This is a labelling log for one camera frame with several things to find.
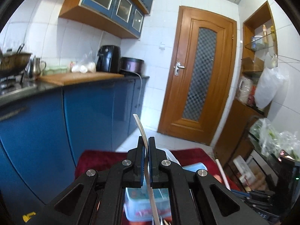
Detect silver door handle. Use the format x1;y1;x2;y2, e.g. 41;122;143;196
174;61;185;76

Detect steel kettle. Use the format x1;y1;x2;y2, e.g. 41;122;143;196
25;56;47;80

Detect blue base cabinets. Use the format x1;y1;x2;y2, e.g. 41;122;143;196
1;76;147;224

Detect white plastic bag hanging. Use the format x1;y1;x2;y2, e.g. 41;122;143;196
254;67;288;109

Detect green dish tray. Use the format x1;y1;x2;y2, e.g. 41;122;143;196
43;66;69;76

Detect white power cable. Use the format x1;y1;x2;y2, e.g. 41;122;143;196
119;68;143;122

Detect black air fryer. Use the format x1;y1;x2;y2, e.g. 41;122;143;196
96;45;121;74

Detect black wire rack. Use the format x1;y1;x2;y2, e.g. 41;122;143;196
225;115;300;223

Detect red patterned table cloth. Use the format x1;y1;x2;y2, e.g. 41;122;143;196
74;147;241;225

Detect wooden wall shelf niche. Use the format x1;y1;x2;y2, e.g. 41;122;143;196
235;1;278;117

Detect white bag on counter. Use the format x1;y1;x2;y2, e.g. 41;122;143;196
70;51;96;74

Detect wooden cutting board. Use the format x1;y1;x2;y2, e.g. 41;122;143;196
38;72;124;86

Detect blue wall cabinet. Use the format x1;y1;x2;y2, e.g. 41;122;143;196
59;0;153;39

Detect pale wooden chopstick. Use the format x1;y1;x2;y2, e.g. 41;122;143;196
133;114;161;225

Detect metal wok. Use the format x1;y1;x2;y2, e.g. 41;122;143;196
0;43;32;78

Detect dark rice cooker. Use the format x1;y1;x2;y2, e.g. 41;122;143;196
120;57;144;75

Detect gas stove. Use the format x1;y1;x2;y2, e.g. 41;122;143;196
1;71;37;98

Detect wooden door with glass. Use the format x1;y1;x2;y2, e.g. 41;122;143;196
158;6;237;145

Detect yellow capped oil bottle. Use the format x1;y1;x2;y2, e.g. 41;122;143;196
22;212;36;223

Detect green vegetables plastic bag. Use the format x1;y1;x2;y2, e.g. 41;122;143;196
248;118;299;161

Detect light blue utensil caddy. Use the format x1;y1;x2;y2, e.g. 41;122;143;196
123;147;209;223

